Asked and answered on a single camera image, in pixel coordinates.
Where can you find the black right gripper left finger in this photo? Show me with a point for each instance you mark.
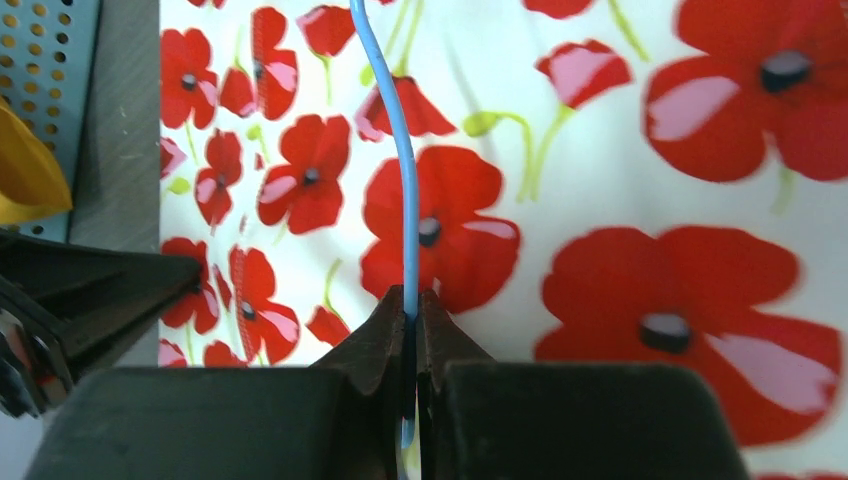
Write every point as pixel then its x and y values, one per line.
pixel 365 425

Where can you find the red poppy print garment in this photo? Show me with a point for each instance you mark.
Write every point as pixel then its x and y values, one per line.
pixel 648 181

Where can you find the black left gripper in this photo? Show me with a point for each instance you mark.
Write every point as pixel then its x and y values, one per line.
pixel 61 303

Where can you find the light blue hanger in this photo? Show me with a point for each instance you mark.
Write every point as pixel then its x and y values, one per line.
pixel 410 213

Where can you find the blue plastic basket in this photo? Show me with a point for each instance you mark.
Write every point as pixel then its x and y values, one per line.
pixel 47 54

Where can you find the yellow garment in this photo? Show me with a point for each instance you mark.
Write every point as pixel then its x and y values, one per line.
pixel 33 185

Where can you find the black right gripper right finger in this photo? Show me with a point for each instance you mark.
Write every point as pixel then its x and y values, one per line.
pixel 440 344

